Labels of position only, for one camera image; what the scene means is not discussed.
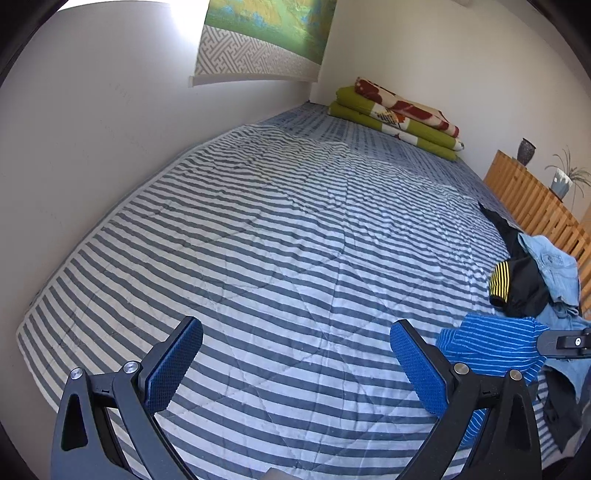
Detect blue striped shirt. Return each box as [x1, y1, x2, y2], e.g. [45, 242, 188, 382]
[434, 314, 551, 449]

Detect black shorts yellow stripes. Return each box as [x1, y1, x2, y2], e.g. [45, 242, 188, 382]
[479, 204, 550, 318]

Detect dark blue garment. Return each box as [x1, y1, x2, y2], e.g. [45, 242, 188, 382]
[543, 360, 589, 452]

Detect light blue denim garment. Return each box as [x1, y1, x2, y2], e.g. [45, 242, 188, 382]
[517, 232, 591, 402]

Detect wooden slatted headboard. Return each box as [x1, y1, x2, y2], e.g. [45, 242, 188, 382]
[484, 150, 590, 320]

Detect potted plant white pot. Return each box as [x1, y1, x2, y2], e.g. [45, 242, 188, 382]
[545, 146, 590, 203]

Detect dark ceramic vase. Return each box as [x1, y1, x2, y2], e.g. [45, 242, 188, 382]
[517, 138, 536, 166]

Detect blue white striped bedspread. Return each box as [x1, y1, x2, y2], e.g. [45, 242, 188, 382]
[17, 104, 507, 479]

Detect red floral folded blanket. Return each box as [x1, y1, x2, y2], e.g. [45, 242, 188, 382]
[355, 77, 465, 151]

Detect green folded blanket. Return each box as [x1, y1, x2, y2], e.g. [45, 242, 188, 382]
[328, 86, 465, 161]

